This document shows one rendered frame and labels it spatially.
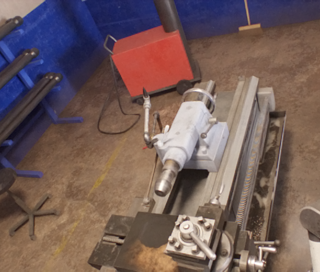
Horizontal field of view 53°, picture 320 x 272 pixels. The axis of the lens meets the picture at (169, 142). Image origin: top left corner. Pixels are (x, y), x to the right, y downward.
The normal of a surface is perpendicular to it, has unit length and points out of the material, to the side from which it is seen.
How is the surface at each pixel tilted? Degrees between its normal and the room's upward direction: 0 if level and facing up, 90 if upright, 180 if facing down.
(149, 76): 90
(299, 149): 0
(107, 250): 0
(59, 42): 90
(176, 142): 0
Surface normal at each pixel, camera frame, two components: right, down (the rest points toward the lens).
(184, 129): -0.32, -0.71
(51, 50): 0.89, 0.00
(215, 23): -0.32, 0.71
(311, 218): -0.77, 0.14
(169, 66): 0.00, 0.66
